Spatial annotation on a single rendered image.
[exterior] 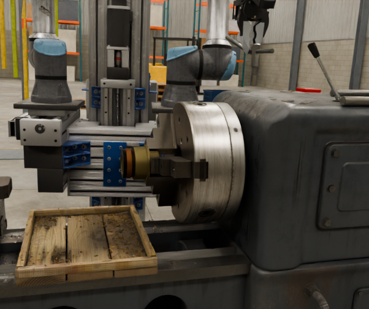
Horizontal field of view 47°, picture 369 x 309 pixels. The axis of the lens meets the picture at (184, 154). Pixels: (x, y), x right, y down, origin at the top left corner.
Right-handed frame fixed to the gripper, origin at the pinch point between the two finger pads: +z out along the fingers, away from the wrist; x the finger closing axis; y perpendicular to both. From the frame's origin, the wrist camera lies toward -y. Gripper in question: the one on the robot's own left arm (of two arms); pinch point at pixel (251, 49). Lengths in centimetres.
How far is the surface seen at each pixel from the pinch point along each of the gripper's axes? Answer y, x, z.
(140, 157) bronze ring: -15.0, 34.3, 27.4
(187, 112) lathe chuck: -18.6, 23.9, 15.7
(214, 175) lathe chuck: -27.5, 19.5, 28.7
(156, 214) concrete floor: 226, -28, 139
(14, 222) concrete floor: 227, 89, 139
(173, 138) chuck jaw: -9.4, 24.7, 23.7
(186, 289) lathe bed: -27, 25, 57
